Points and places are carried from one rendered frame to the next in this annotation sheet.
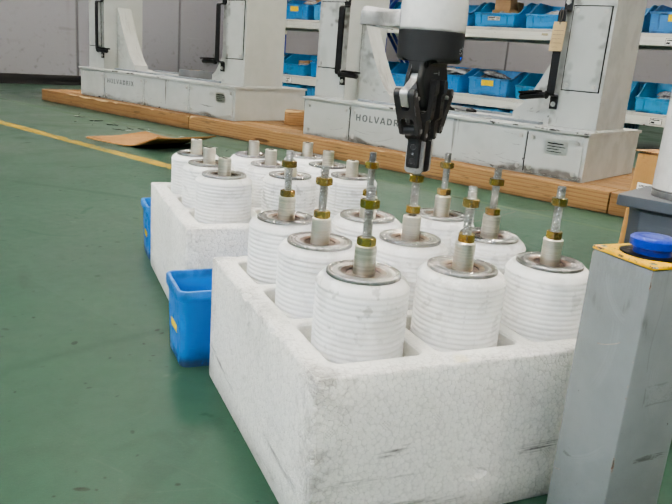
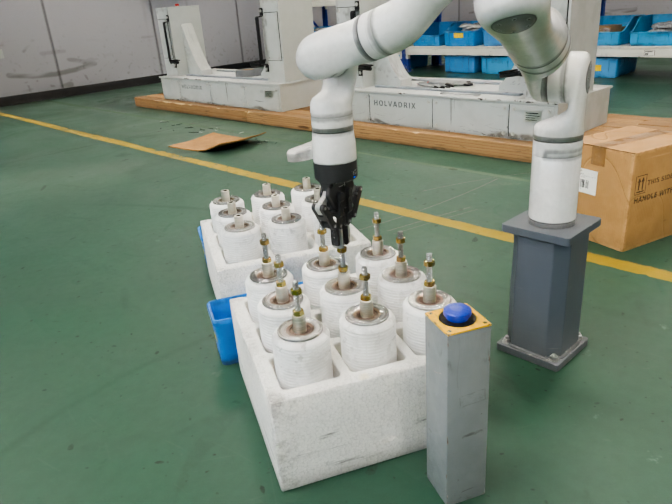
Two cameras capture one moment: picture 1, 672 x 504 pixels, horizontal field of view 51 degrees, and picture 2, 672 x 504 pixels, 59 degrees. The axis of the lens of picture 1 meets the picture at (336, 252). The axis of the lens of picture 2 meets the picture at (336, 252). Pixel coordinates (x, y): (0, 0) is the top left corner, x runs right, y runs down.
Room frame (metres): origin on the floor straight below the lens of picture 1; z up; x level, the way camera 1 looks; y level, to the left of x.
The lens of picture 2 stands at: (-0.16, -0.21, 0.74)
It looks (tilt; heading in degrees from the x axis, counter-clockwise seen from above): 23 degrees down; 7
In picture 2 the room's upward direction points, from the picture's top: 4 degrees counter-clockwise
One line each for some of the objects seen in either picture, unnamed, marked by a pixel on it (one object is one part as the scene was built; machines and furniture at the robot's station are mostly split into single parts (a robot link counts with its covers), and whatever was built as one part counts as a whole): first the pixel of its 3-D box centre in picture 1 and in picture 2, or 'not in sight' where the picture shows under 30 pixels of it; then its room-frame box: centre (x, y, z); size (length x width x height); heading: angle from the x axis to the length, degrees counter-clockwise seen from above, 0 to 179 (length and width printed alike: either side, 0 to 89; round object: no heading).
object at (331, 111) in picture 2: not in sight; (332, 81); (0.84, -0.09, 0.62); 0.09 x 0.07 x 0.15; 148
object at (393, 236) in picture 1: (409, 238); (344, 286); (0.83, -0.09, 0.25); 0.08 x 0.08 x 0.01
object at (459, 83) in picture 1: (455, 79); (472, 33); (6.32, -0.92, 0.36); 0.50 x 0.38 x 0.21; 140
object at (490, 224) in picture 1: (490, 226); (401, 268); (0.88, -0.20, 0.26); 0.02 x 0.02 x 0.03
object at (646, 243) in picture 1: (652, 247); (457, 314); (0.60, -0.28, 0.32); 0.04 x 0.04 x 0.02
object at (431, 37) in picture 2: (416, 75); (439, 33); (6.62, -0.61, 0.36); 0.50 x 0.38 x 0.21; 140
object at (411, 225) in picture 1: (411, 228); (344, 280); (0.83, -0.09, 0.26); 0.02 x 0.02 x 0.03
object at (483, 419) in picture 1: (395, 360); (349, 359); (0.83, -0.09, 0.09); 0.39 x 0.39 x 0.18; 24
